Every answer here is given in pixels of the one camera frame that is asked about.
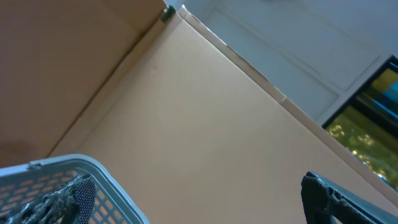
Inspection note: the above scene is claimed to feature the grey plastic shopping basket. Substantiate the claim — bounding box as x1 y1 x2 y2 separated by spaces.
1 154 149 224

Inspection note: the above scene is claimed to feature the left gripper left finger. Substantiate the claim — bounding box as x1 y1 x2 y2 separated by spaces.
1 174 96 224

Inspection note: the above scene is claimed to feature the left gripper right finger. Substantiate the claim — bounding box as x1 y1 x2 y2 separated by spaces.
301 171 397 224

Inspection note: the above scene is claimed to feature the dark framed window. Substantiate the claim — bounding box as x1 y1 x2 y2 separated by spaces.
322 55 397 190

